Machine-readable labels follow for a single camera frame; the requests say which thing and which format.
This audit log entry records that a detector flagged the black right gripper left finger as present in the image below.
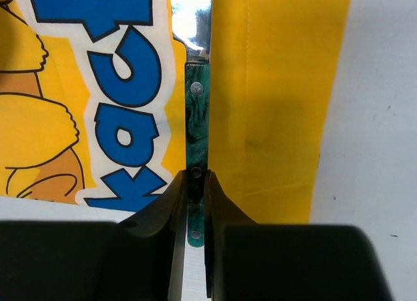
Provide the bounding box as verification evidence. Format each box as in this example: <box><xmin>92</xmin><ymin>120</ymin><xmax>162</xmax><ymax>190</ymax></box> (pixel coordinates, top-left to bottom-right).
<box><xmin>117</xmin><ymin>171</ymin><xmax>188</xmax><ymax>300</ymax></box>

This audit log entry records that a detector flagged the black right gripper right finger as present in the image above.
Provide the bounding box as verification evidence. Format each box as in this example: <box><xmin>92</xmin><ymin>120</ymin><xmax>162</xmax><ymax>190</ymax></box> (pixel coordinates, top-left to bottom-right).
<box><xmin>203</xmin><ymin>171</ymin><xmax>256</xmax><ymax>298</ymax></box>

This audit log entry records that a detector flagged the yellow printed cloth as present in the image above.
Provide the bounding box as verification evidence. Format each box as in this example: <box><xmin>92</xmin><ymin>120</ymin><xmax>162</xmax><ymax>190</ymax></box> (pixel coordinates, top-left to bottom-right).
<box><xmin>1</xmin><ymin>0</ymin><xmax>351</xmax><ymax>223</ymax></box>

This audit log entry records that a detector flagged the knife with teal handle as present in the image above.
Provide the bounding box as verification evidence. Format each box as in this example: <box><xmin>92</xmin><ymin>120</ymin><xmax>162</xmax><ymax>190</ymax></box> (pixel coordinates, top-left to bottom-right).
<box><xmin>171</xmin><ymin>0</ymin><xmax>212</xmax><ymax>248</ymax></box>

